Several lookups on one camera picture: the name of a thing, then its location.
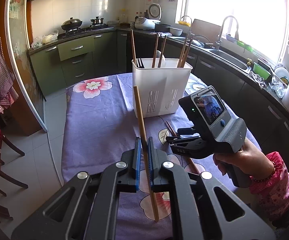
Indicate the white plastic utensil holder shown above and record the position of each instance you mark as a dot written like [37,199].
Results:
[160,88]

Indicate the black wok with lid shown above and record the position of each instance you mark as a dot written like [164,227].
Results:
[71,24]

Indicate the purple floral tablecloth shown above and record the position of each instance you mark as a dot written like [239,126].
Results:
[98,129]

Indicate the wooden chopstick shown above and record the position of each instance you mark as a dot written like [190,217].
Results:
[161,52]
[186,52]
[145,150]
[182,51]
[155,50]
[133,48]

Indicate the pink floral sleeve forearm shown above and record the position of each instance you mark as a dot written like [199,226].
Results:
[273,192]

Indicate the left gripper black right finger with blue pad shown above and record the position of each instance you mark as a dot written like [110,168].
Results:
[166,176]

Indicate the small steel pot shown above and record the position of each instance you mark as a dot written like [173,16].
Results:
[97,21]

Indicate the green plastic basin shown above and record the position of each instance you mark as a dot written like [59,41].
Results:
[262,72]

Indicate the white bowl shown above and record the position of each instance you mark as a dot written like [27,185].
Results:
[175,31]

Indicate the steel sink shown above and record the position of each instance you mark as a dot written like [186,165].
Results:
[225,56]

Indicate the wooden cutting board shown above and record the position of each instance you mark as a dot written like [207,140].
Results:
[205,31]

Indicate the wooden chopstick in holder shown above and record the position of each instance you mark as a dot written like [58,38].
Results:
[133,48]
[186,52]
[161,52]
[182,51]
[155,50]

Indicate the gas stove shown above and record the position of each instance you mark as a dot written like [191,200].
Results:
[91,28]

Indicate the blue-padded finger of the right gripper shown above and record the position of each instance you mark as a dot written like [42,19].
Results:
[186,131]

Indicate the black inner pot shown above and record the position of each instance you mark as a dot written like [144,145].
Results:
[163,28]

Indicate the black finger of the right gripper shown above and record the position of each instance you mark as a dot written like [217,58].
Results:
[193,140]

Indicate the black plastic fork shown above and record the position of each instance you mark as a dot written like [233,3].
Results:
[140,63]

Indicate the white rice cooker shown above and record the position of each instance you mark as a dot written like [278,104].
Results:
[151,18]

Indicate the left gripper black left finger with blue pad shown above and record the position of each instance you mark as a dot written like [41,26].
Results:
[104,193]

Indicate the person's right hand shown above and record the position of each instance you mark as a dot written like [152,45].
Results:
[249,159]

